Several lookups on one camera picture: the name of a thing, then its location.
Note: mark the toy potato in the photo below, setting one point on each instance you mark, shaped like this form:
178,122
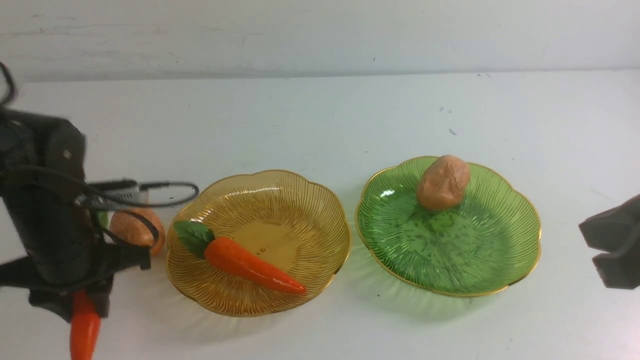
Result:
133,231
443,184

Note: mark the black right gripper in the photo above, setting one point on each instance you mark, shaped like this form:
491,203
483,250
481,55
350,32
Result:
616,234

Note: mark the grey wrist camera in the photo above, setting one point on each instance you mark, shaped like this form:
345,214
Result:
121,194

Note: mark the amber ribbed plastic plate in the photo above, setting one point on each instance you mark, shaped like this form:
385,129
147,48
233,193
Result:
280,217

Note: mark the toy carrot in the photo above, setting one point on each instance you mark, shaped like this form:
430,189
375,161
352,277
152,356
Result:
84,327
225,255

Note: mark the green ribbed plastic plate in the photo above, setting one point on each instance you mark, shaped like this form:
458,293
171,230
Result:
487,243

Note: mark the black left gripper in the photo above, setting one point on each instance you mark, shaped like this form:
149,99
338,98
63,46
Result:
42,174

